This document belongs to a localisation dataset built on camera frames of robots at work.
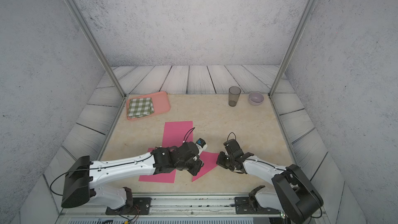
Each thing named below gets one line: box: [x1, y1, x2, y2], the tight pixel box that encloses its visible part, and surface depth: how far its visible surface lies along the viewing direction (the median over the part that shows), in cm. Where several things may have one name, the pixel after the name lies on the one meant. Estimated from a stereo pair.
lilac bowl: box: [248, 91, 265, 106], surface depth 115 cm
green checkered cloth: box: [127, 97, 155, 119], surface depth 114 cm
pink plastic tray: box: [125, 99, 154, 121], surface depth 110 cm
